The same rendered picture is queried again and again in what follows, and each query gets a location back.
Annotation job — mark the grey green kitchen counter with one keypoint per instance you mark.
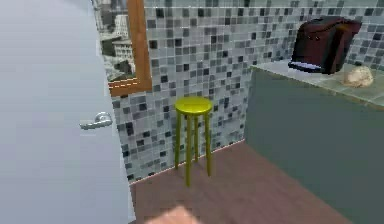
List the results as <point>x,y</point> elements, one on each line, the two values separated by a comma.
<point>310,140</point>

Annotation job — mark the dark red toaster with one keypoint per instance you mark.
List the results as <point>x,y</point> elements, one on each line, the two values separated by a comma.
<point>321,43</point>

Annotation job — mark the beige bread loaf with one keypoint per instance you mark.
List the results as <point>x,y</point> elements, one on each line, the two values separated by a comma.
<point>358,76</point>

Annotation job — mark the white room door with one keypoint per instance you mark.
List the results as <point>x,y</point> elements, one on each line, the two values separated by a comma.
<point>46,116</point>

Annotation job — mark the yellow round stool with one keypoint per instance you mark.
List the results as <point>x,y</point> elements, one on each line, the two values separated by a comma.
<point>192,110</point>

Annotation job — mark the wood framed city picture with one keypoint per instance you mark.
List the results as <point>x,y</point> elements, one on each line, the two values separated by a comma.
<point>117,43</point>

